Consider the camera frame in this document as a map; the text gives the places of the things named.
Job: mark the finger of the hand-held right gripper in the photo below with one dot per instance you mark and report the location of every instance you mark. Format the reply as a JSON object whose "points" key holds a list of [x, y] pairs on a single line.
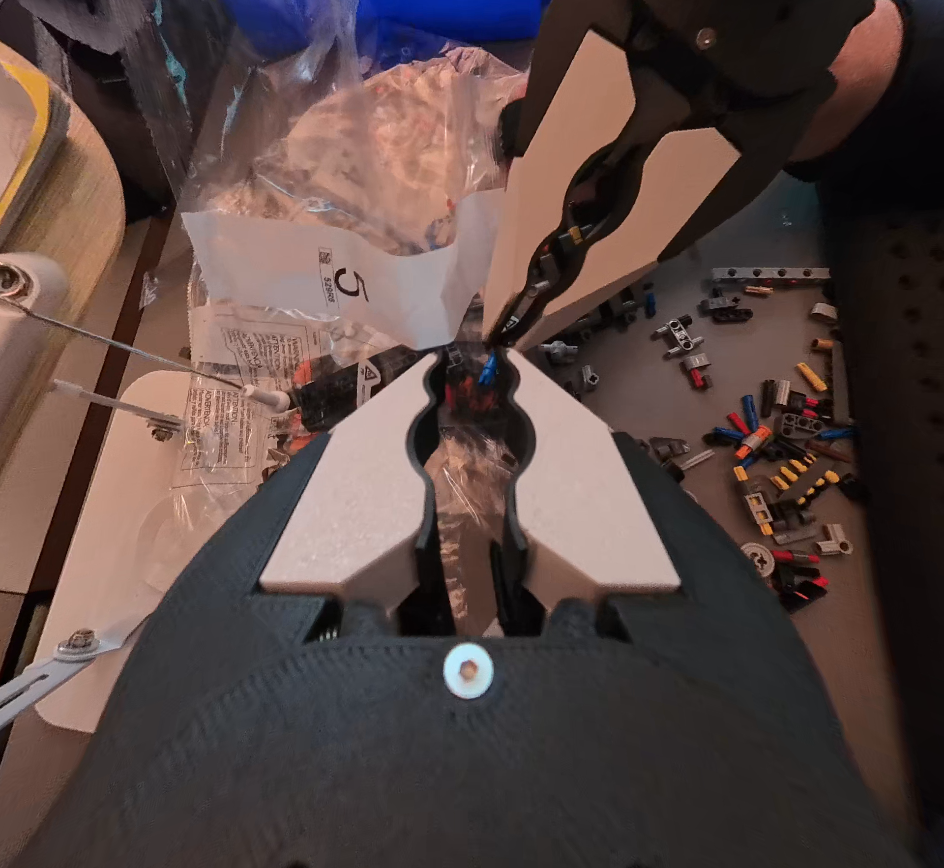
{"points": [[560, 130], [664, 204]]}

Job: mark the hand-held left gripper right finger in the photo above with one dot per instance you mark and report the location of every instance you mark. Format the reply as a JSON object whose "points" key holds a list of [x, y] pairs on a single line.
{"points": [[597, 514]]}

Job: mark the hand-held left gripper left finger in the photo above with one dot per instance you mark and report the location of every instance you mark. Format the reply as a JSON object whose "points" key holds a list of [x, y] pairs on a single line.
{"points": [[346, 514]]}

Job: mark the black toy brick assembly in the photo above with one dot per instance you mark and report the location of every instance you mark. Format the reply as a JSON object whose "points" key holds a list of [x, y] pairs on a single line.
{"points": [[549, 267]]}

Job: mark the pile of toy bricks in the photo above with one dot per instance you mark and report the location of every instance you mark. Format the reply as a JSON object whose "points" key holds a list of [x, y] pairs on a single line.
{"points": [[752, 444]]}

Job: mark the person's right forearm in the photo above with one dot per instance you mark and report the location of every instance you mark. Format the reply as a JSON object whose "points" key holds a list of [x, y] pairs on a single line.
{"points": [[907, 130]]}

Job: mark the person's right hand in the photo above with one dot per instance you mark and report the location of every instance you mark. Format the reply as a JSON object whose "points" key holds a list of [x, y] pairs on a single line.
{"points": [[874, 42]]}

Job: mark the long grey holed beam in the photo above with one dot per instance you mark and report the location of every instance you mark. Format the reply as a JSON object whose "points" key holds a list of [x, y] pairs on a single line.
{"points": [[774, 276]]}

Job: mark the wooden and white book stand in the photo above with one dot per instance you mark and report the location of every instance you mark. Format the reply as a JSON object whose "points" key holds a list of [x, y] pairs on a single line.
{"points": [[96, 551]]}

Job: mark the car building instruction booklet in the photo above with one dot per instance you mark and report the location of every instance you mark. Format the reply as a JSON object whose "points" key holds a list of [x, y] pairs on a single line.
{"points": [[22, 138]]}

